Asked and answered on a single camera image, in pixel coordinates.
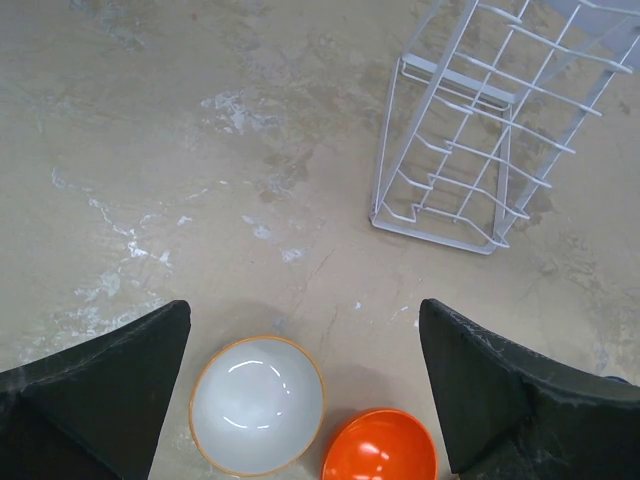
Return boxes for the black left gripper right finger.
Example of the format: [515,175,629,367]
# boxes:
[419,299,639,479]

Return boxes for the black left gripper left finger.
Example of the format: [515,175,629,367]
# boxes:
[1,300,191,479]

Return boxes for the white wire dish rack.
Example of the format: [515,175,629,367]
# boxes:
[370,1,639,255]

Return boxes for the white bowl with orange rim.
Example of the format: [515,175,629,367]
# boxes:
[189,336,327,477]

